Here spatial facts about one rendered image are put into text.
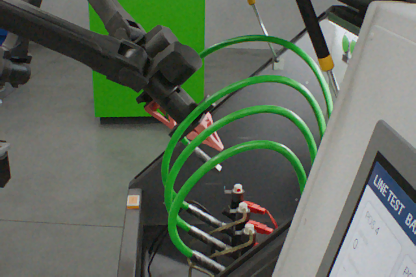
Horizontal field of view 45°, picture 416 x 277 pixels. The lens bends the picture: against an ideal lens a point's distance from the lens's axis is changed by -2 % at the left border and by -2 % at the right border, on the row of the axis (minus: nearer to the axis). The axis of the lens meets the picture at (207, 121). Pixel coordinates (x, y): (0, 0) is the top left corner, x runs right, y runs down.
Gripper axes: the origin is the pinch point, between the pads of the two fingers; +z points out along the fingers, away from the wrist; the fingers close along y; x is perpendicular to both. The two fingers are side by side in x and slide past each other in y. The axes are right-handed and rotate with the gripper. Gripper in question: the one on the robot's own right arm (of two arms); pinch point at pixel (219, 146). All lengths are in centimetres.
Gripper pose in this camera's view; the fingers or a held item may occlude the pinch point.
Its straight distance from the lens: 106.5
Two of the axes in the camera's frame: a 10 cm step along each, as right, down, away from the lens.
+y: 6.9, -6.1, -3.8
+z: 6.9, 7.1, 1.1
